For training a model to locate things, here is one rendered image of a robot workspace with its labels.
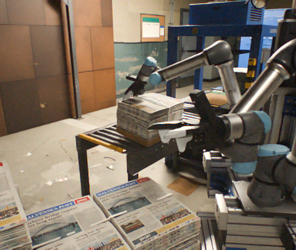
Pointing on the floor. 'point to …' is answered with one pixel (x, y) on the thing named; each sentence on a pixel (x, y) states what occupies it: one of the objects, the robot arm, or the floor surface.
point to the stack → (117, 221)
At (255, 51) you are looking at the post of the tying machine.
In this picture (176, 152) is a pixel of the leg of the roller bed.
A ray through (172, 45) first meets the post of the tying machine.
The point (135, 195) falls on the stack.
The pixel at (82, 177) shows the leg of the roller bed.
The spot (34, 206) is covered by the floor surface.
